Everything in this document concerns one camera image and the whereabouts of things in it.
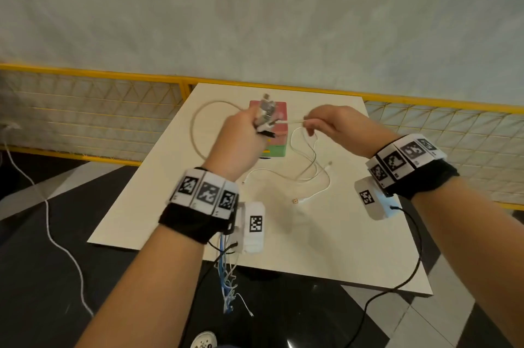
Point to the pink green drawer box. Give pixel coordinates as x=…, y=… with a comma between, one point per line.
x=280, y=143

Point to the person's right forearm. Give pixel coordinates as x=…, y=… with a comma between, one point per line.
x=475, y=245

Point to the person's left forearm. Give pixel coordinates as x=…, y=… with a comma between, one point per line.
x=143, y=294

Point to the person's left hand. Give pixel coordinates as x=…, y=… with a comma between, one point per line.
x=237, y=147

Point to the white wrist camera with marker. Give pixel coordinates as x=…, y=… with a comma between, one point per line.
x=380, y=210
x=251, y=241

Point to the person's right hand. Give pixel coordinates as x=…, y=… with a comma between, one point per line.
x=348, y=130

